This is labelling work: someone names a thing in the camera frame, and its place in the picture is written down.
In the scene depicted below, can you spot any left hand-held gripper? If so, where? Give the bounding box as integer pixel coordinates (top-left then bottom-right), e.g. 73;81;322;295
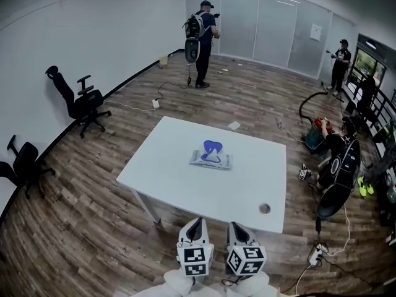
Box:
176;217;215;283

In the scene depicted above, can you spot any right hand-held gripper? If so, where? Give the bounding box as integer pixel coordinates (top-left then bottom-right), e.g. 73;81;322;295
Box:
225;222;268;282

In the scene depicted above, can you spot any wet wipes packet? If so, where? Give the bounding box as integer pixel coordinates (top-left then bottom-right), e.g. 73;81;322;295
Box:
188;140;234;171

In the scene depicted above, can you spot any person's right forearm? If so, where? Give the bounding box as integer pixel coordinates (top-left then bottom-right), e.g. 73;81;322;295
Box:
221;272;279;297

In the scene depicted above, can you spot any person's left forearm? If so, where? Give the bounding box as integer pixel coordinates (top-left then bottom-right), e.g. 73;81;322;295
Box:
162;269;217;297

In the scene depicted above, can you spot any person's white jacket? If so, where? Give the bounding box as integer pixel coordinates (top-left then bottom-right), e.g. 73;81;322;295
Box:
132;285;279;297

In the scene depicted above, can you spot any white table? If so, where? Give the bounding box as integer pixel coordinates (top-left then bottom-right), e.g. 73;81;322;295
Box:
116;115;287;235

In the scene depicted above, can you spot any idle hand-held gripper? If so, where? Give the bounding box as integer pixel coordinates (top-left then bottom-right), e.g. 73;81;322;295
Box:
298;164;312;181

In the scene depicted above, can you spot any black backpack with pod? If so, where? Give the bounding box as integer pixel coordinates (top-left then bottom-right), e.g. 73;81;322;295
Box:
317;134;361;219

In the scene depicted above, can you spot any red and green vacuum cleaner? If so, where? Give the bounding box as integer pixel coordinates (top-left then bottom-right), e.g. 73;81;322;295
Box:
304;118;335;153

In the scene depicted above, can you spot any black office chair with headrest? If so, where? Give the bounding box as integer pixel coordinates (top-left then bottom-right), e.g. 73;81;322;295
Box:
45;65;112;139

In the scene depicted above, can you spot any black metal railing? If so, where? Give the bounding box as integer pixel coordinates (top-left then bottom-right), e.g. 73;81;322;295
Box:
345;72;396;136

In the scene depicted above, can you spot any grey backpack with pod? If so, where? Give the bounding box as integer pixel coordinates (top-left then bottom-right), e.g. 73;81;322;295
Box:
183;12;207;64

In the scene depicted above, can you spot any white paper notice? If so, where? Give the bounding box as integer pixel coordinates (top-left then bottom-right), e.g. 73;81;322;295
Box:
309;23;323;41

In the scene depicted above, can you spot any thin white floor cable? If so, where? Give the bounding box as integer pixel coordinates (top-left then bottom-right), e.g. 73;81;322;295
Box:
103;99;154;112

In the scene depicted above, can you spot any black vacuum hose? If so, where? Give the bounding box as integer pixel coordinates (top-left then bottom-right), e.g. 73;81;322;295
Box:
298;85;329;121

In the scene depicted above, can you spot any thin black floor cable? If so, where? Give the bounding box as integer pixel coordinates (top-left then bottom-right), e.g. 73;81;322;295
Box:
157;68;192;101

